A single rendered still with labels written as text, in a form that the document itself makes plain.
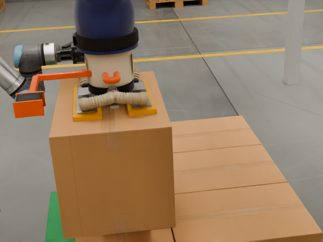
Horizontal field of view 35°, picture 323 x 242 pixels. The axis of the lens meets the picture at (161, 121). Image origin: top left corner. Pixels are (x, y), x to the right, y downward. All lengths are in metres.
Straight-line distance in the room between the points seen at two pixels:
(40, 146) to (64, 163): 2.47
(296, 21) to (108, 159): 3.61
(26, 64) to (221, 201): 1.03
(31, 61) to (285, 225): 1.23
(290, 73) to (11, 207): 3.02
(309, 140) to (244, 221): 2.01
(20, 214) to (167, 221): 1.68
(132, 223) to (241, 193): 0.72
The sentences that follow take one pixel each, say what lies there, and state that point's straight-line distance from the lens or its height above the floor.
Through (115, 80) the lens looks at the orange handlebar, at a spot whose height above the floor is 1.25.
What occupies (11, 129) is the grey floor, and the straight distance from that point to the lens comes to 4.57.
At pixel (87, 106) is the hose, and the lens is 1.71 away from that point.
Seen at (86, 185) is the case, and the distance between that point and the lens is 1.74.
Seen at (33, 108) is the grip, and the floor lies 1.25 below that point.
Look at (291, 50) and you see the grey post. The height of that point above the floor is 0.36.
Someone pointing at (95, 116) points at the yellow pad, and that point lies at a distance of 1.75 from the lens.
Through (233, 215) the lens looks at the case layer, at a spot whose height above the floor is 0.54.
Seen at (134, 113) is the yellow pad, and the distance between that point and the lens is 1.75.
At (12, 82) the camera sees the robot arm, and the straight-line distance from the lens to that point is 1.99.
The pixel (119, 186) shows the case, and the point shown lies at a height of 0.92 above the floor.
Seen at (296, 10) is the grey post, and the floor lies 0.74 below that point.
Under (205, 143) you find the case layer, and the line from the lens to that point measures 2.82.
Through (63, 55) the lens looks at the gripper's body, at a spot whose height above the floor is 1.24.
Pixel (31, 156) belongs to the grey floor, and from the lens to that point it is 4.04.
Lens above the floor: 1.83
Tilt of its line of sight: 25 degrees down
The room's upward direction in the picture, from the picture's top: 3 degrees counter-clockwise
